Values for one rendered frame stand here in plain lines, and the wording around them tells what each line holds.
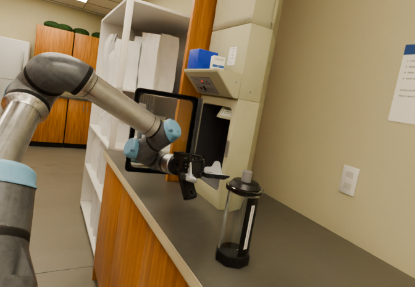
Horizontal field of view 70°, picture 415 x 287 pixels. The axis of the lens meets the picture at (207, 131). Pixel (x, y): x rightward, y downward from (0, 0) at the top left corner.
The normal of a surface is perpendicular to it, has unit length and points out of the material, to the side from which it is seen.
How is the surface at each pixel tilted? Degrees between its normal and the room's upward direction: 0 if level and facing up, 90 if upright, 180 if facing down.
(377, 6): 90
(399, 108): 90
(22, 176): 55
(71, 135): 90
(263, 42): 90
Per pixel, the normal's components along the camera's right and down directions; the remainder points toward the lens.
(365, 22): -0.87, -0.09
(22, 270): 0.57, -0.57
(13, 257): 0.75, -0.66
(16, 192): 0.85, -0.44
